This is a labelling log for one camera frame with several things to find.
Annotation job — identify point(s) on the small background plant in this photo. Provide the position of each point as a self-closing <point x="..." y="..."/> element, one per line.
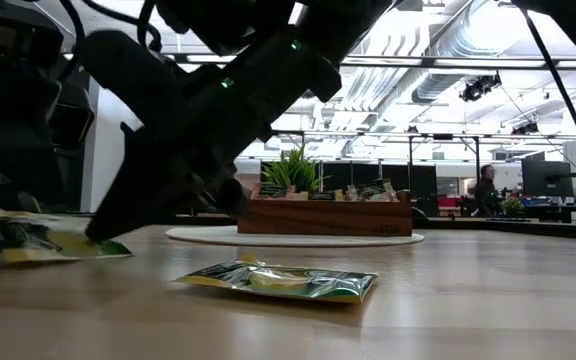
<point x="512" y="205"/>

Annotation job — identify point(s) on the person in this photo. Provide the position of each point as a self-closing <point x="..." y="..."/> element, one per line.
<point x="485" y="190"/>

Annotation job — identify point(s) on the wooden tea box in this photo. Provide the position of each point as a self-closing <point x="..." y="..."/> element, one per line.
<point x="328" y="217"/>

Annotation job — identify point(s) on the green plant white pot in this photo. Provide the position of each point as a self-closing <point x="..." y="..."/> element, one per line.
<point x="293" y="172"/>

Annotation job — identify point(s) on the black overhead light bar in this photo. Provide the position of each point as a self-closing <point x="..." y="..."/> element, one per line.
<point x="468" y="62"/>

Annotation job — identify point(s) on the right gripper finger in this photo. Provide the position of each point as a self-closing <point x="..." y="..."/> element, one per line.
<point x="168" y="190"/>
<point x="118" y="190"/>

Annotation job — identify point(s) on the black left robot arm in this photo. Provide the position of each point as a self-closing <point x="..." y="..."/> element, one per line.
<point x="3" y="35"/>

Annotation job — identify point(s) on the black table frame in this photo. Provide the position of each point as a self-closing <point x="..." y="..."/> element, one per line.
<point x="518" y="225"/>

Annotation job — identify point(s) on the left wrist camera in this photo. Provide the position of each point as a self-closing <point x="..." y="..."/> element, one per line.
<point x="72" y="115"/>

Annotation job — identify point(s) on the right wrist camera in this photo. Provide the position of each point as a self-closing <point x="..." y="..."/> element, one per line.
<point x="218" y="20"/>

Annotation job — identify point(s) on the white round plate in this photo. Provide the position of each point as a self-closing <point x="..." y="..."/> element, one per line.
<point x="203" y="236"/>

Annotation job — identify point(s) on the black computer monitor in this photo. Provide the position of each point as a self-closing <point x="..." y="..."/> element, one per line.
<point x="546" y="177"/>

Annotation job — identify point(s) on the black metal background frame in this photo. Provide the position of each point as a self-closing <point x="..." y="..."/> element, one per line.
<point x="443" y="136"/>

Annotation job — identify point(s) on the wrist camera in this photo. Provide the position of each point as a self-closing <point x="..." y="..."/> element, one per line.
<point x="72" y="115"/>
<point x="218" y="20"/>

